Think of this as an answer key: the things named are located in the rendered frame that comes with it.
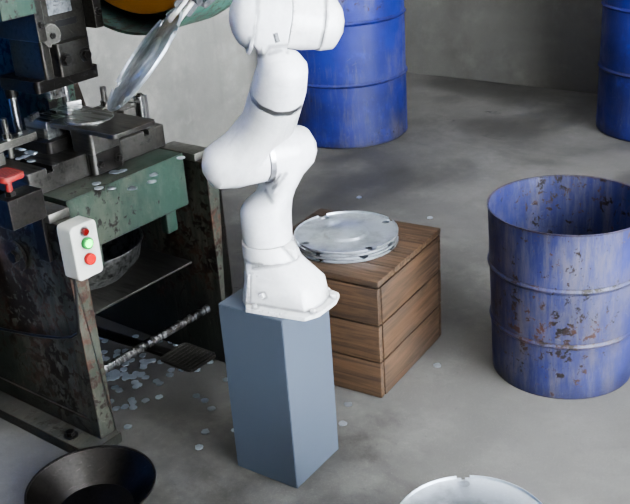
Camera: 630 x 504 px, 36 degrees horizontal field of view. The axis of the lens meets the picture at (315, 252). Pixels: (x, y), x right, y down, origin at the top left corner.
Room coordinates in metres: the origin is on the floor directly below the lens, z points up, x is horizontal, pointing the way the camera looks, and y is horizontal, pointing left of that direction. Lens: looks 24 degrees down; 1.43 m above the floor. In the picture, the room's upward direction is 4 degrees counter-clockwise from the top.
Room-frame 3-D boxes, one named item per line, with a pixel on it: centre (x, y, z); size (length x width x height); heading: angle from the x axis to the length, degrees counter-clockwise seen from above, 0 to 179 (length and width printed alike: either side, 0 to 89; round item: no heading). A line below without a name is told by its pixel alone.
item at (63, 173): (2.43, 0.64, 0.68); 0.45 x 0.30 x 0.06; 141
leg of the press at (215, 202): (2.72, 0.58, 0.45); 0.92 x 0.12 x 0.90; 51
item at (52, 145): (2.43, 0.65, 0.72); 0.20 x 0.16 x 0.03; 141
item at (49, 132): (2.43, 0.64, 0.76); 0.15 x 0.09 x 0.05; 141
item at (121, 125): (2.32, 0.51, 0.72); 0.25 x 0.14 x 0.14; 51
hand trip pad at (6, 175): (2.03, 0.67, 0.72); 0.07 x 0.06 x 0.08; 51
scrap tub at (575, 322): (2.29, -0.67, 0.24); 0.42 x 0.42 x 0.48
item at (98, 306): (2.43, 0.65, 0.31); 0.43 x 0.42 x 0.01; 141
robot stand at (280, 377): (1.94, 0.10, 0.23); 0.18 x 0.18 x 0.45; 54
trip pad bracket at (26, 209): (2.04, 0.66, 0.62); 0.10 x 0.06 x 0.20; 141
